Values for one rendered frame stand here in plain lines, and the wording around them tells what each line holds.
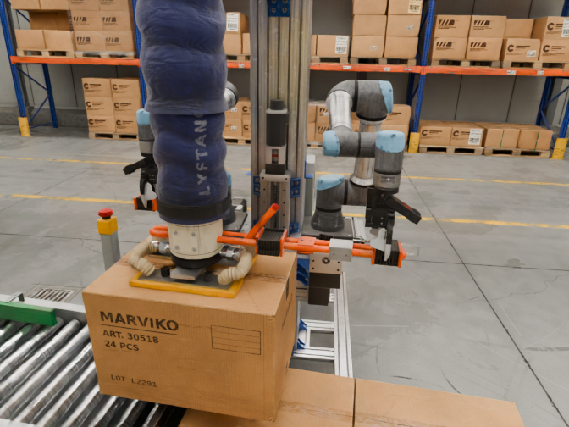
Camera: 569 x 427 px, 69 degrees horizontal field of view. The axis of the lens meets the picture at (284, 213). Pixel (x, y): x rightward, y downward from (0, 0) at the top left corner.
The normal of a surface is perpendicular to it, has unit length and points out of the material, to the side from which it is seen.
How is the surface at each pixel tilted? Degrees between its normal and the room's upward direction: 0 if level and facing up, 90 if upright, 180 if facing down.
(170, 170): 74
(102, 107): 91
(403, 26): 90
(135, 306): 90
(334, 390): 0
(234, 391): 90
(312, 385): 0
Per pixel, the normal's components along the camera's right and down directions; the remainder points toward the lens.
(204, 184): 0.63, 0.07
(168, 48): -0.05, 0.14
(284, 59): -0.11, 0.36
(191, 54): 0.46, 0.04
